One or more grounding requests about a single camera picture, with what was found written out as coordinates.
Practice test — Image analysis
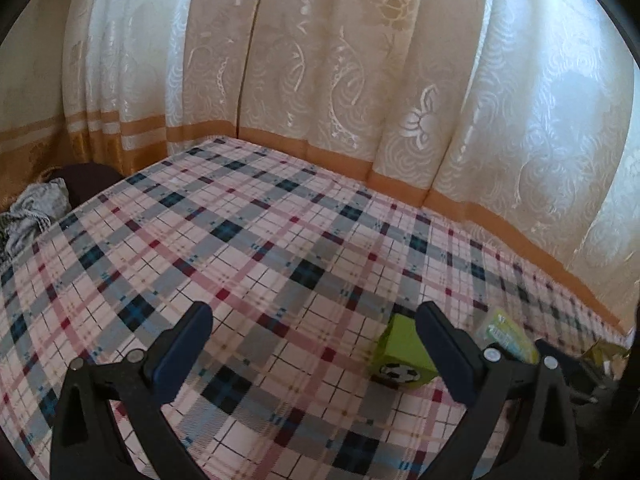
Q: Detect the dark brown cushion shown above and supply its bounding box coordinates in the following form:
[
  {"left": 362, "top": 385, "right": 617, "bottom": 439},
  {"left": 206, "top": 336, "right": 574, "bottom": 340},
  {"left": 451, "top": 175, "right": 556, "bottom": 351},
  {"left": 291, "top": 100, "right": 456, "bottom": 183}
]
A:
[{"left": 47, "top": 162, "right": 123, "bottom": 208}]

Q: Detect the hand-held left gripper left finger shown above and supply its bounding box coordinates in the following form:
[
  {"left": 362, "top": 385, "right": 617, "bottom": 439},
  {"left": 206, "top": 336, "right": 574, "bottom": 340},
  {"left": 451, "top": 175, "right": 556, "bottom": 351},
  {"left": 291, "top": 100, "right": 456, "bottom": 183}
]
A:
[{"left": 50, "top": 301, "right": 215, "bottom": 480}]

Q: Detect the grey cloth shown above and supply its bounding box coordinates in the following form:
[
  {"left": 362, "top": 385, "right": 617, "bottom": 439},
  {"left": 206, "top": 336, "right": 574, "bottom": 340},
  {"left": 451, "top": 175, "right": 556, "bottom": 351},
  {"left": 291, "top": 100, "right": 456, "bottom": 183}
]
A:
[{"left": 0, "top": 182, "right": 71, "bottom": 261}]

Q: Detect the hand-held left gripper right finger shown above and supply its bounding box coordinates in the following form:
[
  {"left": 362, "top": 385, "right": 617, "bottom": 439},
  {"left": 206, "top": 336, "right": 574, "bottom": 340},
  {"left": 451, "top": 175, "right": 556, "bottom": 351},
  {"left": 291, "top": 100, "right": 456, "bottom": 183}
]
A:
[{"left": 415, "top": 301, "right": 583, "bottom": 480}]

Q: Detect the plaid tablecloth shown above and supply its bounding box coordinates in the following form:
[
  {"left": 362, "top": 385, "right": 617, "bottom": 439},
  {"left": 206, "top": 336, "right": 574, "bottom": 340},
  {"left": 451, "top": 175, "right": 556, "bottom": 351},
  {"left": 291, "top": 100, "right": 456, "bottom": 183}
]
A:
[{"left": 0, "top": 135, "right": 631, "bottom": 480}]

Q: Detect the cream patterned curtain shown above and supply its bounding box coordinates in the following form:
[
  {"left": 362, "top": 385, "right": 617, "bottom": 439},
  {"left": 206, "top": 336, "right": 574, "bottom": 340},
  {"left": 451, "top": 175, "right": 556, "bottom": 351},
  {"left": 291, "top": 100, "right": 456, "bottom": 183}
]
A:
[{"left": 0, "top": 0, "right": 640, "bottom": 336}]

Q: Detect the gold tin box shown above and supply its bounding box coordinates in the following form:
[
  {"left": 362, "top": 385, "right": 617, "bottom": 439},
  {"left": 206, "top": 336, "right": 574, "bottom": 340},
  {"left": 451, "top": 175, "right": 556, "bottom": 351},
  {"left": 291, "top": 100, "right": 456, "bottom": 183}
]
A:
[{"left": 580, "top": 339, "right": 630, "bottom": 378}]

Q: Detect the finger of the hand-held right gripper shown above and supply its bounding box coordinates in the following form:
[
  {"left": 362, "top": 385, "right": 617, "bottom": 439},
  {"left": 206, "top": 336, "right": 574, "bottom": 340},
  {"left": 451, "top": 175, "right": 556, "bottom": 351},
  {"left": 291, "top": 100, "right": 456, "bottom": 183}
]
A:
[{"left": 534, "top": 339, "right": 618, "bottom": 408}]

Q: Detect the green toy block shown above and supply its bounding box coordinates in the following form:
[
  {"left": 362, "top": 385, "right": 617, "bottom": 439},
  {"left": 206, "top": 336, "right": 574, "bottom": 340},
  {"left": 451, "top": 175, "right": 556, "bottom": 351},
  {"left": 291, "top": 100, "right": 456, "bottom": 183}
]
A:
[{"left": 369, "top": 312, "right": 440, "bottom": 388}]

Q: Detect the green packet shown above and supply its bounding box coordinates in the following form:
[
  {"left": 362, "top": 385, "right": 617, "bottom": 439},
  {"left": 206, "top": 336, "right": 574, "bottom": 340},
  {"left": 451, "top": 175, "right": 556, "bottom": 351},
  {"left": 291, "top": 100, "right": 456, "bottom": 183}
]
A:
[{"left": 472, "top": 307, "right": 541, "bottom": 363}]

